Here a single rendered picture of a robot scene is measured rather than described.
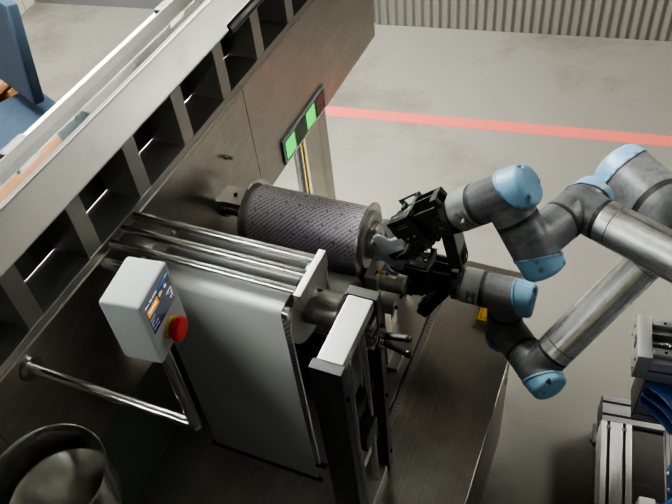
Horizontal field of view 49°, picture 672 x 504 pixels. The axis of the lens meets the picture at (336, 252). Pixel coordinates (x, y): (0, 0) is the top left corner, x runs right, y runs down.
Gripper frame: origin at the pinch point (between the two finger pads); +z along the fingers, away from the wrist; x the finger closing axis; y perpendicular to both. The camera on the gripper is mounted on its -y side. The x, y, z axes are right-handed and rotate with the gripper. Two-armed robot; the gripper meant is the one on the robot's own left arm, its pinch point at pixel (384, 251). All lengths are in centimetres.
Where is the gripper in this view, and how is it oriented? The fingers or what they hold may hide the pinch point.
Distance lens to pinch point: 142.6
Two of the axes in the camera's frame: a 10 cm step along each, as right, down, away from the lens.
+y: -6.6, -6.7, -3.5
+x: -3.8, 6.9, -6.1
